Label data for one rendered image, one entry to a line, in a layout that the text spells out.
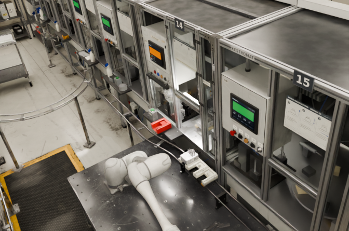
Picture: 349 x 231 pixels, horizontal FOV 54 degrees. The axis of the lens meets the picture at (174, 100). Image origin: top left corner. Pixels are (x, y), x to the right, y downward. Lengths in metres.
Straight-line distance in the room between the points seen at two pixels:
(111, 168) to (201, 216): 0.83
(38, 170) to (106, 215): 1.89
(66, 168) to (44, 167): 0.30
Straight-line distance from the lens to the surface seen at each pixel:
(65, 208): 4.08
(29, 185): 4.54
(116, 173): 2.99
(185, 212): 2.86
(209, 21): 2.59
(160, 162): 2.46
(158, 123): 3.31
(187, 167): 2.91
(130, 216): 2.91
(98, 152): 4.62
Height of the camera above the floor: 2.92
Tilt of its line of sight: 33 degrees down
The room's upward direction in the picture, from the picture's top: 6 degrees counter-clockwise
